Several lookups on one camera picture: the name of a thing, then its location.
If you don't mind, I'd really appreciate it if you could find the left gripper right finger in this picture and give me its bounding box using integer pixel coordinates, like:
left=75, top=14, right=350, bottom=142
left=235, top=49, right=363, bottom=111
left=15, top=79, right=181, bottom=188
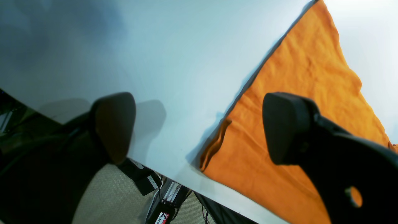
left=262, top=92, right=398, bottom=224

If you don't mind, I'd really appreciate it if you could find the black power strip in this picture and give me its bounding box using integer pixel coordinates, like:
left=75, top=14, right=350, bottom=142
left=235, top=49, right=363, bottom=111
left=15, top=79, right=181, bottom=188
left=118, top=159, right=191, bottom=224

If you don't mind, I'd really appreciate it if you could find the orange t-shirt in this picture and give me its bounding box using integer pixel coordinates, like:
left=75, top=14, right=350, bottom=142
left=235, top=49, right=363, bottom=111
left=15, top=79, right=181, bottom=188
left=199, top=0, right=397, bottom=224

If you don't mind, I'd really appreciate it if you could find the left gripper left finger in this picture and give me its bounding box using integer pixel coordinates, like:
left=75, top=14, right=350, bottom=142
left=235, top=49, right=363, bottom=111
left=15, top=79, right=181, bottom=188
left=0, top=92, right=137, bottom=224

